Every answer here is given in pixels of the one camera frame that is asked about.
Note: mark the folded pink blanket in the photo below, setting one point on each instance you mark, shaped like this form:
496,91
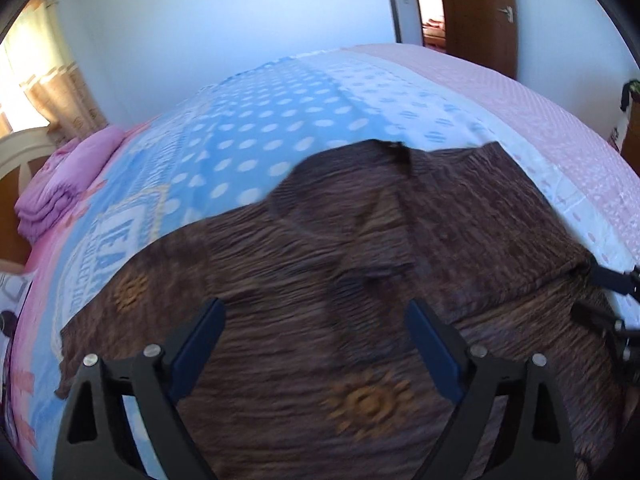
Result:
66,175

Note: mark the brown wooden cabinet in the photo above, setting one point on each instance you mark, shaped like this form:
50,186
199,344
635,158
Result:
629,104

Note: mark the brown wooden door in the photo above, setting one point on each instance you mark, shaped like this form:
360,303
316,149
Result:
477,32

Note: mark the yellow patterned curtain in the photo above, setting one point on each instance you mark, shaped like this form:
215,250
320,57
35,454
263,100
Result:
47,73

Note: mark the blue pink polka-dot bedspread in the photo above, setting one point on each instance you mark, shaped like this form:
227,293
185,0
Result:
234,142

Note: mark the silver door handle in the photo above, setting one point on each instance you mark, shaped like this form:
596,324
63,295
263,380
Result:
508,12

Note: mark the brown knitted sweater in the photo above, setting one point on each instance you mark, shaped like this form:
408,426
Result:
315,376

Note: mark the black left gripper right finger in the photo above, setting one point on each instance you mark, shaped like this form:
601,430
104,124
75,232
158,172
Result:
534,439

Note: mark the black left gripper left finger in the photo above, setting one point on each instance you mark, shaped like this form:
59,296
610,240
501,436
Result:
96,440

